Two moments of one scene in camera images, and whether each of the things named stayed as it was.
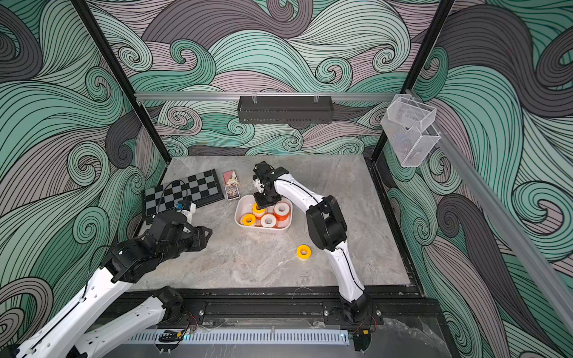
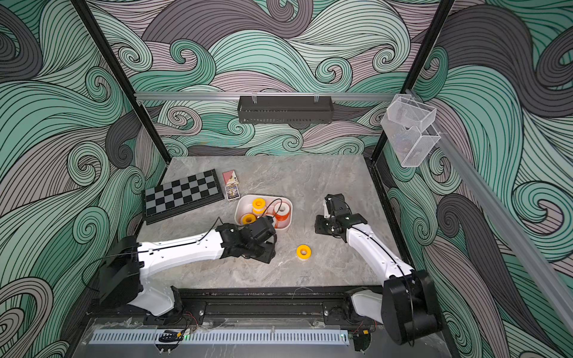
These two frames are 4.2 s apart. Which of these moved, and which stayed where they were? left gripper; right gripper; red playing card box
Moved: left gripper; right gripper
Stayed: red playing card box
